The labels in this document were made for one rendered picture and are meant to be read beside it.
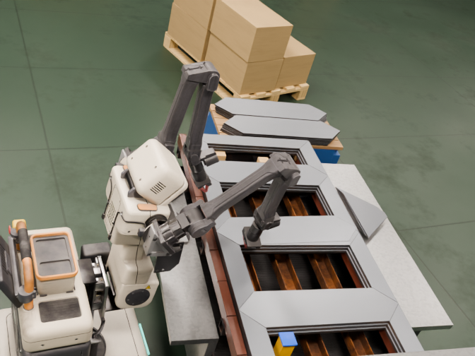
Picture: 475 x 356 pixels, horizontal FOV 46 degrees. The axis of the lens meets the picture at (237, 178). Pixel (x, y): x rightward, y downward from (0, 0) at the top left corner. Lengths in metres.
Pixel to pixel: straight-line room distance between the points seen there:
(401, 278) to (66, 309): 1.59
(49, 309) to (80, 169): 2.05
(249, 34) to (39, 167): 2.06
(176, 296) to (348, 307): 0.74
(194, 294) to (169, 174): 0.72
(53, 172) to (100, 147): 0.46
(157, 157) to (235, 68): 3.18
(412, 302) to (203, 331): 1.02
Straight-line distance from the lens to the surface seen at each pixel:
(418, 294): 2.88
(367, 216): 3.11
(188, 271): 2.61
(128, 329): 2.86
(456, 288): 4.30
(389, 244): 3.07
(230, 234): 2.57
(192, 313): 2.45
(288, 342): 2.22
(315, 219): 2.83
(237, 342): 2.23
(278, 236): 2.65
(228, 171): 2.94
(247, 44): 4.95
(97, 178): 4.09
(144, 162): 2.05
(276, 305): 2.35
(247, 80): 5.09
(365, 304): 2.53
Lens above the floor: 2.57
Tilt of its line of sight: 36 degrees down
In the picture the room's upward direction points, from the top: 17 degrees clockwise
